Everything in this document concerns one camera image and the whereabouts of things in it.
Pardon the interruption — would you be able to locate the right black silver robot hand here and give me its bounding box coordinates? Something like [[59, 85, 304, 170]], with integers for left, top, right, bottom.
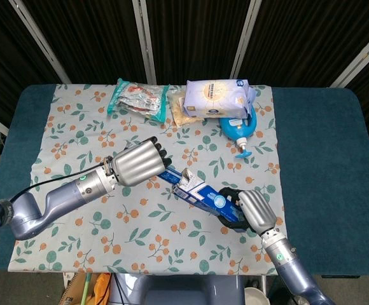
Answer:
[[218, 187, 278, 236]]

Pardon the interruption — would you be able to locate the green-edged snack packet bag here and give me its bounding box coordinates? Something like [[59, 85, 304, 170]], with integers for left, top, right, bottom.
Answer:
[[107, 78, 170, 124]]

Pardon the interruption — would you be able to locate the floral orange-berry tablecloth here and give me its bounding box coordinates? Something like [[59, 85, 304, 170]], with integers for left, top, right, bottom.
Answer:
[[8, 83, 293, 276]]

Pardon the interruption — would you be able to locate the white bowl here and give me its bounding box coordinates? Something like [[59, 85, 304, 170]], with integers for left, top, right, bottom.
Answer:
[[244, 287, 270, 305]]

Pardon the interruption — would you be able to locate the blue-grey robot torso base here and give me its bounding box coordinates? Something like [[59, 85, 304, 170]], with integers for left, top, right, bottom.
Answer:
[[109, 273, 246, 305]]

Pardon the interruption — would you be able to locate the blue white toothpaste tube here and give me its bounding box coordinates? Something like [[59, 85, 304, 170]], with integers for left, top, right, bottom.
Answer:
[[123, 141, 185, 188]]

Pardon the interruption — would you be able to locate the blue pump bottle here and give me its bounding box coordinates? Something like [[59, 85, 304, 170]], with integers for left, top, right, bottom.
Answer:
[[219, 106, 258, 159]]

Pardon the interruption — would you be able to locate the clear bag of crackers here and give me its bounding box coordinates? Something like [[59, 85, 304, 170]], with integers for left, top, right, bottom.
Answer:
[[168, 90, 206, 128]]

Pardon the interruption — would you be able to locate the green stick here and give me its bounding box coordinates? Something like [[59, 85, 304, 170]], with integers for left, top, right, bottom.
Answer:
[[81, 273, 93, 305]]

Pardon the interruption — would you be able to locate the teal table cover cloth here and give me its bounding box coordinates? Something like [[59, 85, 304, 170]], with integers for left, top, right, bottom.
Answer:
[[0, 83, 369, 276]]

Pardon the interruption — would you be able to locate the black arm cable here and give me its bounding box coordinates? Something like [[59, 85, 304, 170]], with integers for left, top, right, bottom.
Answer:
[[0, 161, 109, 244]]

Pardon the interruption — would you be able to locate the orange bag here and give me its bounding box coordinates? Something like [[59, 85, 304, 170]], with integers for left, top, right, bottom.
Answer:
[[94, 273, 112, 305]]

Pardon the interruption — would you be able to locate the blue toothpaste carton box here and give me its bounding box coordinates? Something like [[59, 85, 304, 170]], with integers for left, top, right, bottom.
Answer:
[[172, 169, 246, 224]]

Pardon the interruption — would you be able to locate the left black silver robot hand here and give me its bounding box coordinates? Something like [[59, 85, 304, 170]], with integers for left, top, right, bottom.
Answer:
[[109, 136, 172, 187]]

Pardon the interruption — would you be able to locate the lavender tissue pack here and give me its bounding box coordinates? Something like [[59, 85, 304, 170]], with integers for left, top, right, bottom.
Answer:
[[183, 78, 258, 119]]

